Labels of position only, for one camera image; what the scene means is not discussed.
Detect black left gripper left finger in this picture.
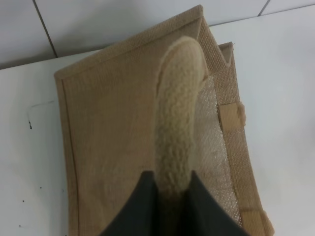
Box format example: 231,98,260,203
100,171,160,236

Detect brown linen tote bag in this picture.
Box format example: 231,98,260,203
54,5,274,236

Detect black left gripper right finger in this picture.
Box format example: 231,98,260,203
181,172,248,236

